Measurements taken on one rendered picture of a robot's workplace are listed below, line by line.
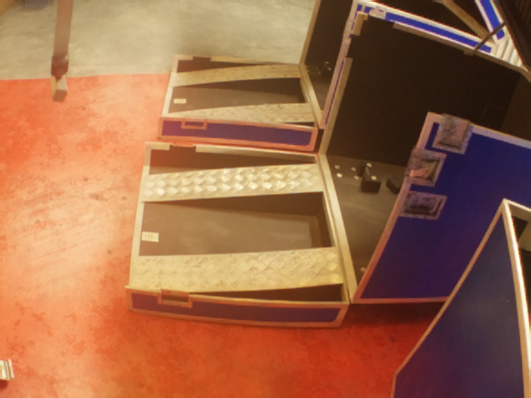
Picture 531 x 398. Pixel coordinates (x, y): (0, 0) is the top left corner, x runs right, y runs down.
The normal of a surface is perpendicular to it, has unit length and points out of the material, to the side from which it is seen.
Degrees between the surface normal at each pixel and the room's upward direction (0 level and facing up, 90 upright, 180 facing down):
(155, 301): 90
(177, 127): 90
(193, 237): 1
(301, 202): 90
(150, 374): 0
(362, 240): 0
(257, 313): 90
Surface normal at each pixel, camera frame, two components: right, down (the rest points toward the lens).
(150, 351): 0.20, -0.76
